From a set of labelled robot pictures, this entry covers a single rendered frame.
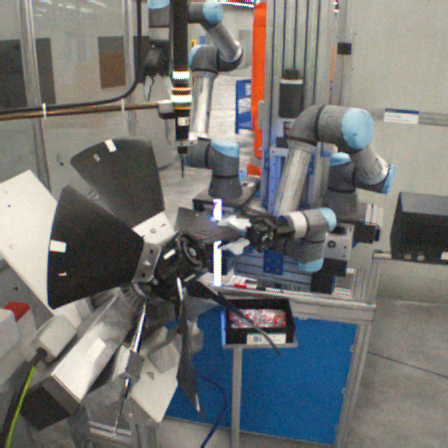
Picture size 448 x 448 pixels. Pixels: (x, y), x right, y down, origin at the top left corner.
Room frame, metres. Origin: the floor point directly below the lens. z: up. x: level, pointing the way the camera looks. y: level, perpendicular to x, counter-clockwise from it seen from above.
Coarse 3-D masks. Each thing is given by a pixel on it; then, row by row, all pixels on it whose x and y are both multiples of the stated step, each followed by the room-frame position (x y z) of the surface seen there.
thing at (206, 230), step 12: (180, 216) 1.21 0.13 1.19; (192, 216) 1.23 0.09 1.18; (204, 216) 1.25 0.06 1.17; (180, 228) 1.13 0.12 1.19; (192, 228) 1.14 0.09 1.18; (204, 228) 1.14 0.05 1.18; (216, 228) 1.17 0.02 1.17; (228, 228) 1.22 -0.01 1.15; (204, 240) 1.06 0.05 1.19; (216, 240) 1.08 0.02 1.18
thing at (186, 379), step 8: (184, 304) 0.78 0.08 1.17; (184, 312) 0.76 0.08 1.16; (184, 320) 0.73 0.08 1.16; (184, 328) 0.71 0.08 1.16; (184, 336) 0.69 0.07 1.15; (184, 344) 0.67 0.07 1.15; (184, 352) 0.65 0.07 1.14; (184, 360) 0.64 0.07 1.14; (192, 360) 0.69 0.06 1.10; (184, 368) 0.62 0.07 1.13; (192, 368) 0.67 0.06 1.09; (176, 376) 0.59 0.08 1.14; (184, 376) 0.61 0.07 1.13; (192, 376) 0.65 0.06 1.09; (184, 384) 0.60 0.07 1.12; (192, 384) 0.64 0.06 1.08; (184, 392) 0.58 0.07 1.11; (192, 392) 0.62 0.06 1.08; (192, 400) 0.60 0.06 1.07; (200, 408) 0.64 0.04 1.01
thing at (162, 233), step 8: (160, 216) 0.99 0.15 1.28; (144, 224) 0.97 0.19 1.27; (152, 224) 0.98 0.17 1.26; (160, 224) 0.98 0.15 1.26; (168, 224) 0.98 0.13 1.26; (144, 232) 0.96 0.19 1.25; (160, 232) 0.97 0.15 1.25; (168, 232) 0.97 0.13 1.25; (152, 240) 0.95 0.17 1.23; (160, 240) 0.96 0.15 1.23
